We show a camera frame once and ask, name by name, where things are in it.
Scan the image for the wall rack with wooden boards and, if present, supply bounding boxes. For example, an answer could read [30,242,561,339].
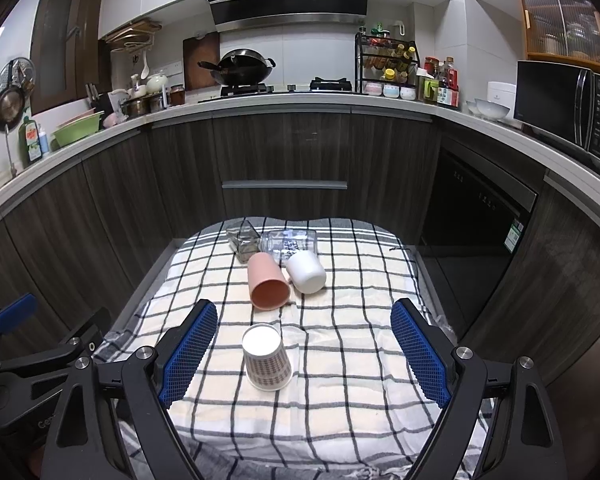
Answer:
[104,18,163,53]

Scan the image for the square clear glass cup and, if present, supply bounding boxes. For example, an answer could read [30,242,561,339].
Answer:
[226,220,264,263]

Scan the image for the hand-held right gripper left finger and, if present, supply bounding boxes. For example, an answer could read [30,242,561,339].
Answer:
[40,299,219,480]

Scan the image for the dark wooden cutting board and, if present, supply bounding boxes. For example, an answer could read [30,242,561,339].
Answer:
[182,31,222,91]

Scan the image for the green dish soap bottle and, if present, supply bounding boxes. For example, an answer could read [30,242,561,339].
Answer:
[19,116,43,165]

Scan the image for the black knife block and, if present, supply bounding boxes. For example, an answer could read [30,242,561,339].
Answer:
[85,83,114,117]

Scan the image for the patterned paper cup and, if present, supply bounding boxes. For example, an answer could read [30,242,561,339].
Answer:
[241,324,293,392]

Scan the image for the hanging frying pan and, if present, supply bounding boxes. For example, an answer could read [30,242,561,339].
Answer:
[0,59,36,134]

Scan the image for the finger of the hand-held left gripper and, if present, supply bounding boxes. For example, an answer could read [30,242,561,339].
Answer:
[0,292,39,361]
[0,307,112,378]

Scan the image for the dark wood drawer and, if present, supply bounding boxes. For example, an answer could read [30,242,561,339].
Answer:
[220,178,351,221]

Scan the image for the green plastic basin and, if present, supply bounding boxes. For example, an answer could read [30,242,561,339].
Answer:
[52,111,105,148]

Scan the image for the stack of white bowls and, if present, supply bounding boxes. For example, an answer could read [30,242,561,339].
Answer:
[467,98,511,121]

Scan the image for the white rice cooker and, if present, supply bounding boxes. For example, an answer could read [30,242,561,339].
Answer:
[487,81,517,109]

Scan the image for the steel pot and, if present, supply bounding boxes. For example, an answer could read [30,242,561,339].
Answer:
[121,95,152,117]

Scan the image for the wooden glass-door cabinet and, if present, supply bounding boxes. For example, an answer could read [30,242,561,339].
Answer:
[518,0,600,69]

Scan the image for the black built-in dishwasher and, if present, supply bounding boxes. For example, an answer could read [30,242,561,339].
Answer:
[419,147,539,263]

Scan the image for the white plastic cup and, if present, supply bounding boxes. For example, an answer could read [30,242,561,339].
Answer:
[285,250,327,294]

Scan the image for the white seasoning jars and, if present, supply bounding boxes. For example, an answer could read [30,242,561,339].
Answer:
[367,82,416,101]

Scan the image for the group of sauce bottles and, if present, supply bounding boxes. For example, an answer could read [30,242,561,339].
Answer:
[420,56,462,108]

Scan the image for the black microwave oven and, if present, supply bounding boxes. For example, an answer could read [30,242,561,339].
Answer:
[513,60,600,164]

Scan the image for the black gas stove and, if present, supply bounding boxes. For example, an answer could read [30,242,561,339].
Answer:
[198,78,369,104]

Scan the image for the black spice rack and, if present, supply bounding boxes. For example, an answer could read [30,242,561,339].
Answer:
[355,32,421,96]

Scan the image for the black white checked cloth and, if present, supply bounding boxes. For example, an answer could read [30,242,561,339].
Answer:
[92,217,497,480]

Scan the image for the pink plastic cup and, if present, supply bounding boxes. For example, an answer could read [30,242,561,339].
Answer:
[247,252,292,310]

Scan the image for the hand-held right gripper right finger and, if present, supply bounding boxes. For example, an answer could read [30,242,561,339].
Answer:
[390,298,567,480]

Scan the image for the black wok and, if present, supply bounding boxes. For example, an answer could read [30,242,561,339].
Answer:
[197,48,277,87]

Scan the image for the dark wood base cabinets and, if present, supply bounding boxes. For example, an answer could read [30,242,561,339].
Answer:
[0,110,600,413]

